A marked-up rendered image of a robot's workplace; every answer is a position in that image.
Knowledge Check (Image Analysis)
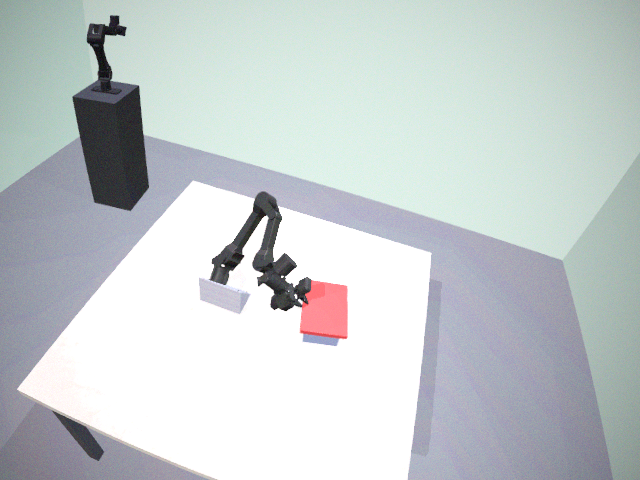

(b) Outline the red lid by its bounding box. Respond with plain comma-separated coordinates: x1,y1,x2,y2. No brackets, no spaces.
299,280,348,339

